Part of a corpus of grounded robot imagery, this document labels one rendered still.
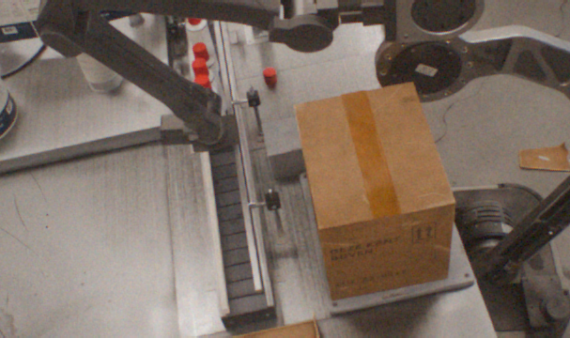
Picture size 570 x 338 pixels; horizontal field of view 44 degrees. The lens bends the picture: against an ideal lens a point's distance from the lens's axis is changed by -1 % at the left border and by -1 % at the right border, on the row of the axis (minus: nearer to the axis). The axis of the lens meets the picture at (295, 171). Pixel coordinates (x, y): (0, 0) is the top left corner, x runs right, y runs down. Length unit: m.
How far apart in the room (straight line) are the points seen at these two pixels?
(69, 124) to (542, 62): 1.13
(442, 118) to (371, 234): 1.63
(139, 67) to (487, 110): 1.89
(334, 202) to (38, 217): 0.81
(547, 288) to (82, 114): 1.36
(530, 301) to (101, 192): 1.20
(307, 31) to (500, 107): 1.91
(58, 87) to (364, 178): 0.99
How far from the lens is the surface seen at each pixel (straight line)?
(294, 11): 1.09
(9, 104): 1.95
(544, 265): 2.24
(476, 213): 2.10
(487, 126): 2.85
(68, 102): 1.94
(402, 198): 1.26
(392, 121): 1.37
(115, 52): 1.21
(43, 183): 1.86
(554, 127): 2.89
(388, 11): 1.07
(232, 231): 1.55
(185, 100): 1.32
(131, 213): 1.71
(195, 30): 1.75
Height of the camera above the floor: 2.15
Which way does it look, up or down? 52 degrees down
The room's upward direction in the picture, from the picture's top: 11 degrees counter-clockwise
